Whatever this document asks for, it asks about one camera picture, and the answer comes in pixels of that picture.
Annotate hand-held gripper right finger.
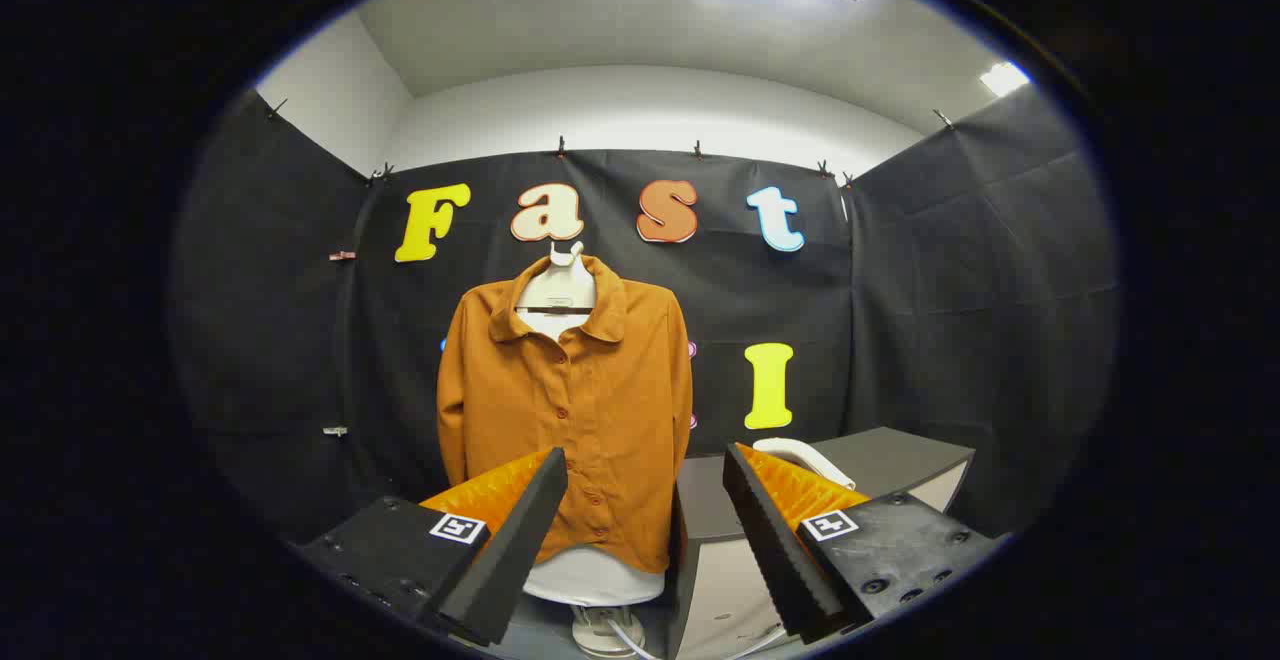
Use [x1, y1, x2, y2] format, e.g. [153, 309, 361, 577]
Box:
[722, 442, 1001, 644]

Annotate small ceiling light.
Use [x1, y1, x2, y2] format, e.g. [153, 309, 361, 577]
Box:
[980, 61, 1032, 98]

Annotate black backdrop cloth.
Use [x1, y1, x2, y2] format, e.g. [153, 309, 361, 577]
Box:
[170, 85, 1119, 551]

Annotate orange button-up shirt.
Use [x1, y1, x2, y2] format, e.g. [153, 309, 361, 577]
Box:
[437, 254, 694, 575]

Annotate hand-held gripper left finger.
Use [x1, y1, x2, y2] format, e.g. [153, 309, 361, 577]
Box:
[300, 447, 569, 647]

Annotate white cable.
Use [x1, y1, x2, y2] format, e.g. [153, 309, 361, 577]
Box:
[608, 612, 663, 660]

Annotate grey table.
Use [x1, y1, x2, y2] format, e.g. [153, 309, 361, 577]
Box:
[668, 427, 976, 660]

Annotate white mannequin torso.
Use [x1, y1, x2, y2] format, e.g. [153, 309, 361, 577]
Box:
[515, 240, 666, 657]

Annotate white garment steamer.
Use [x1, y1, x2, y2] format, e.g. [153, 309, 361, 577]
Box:
[752, 437, 857, 491]

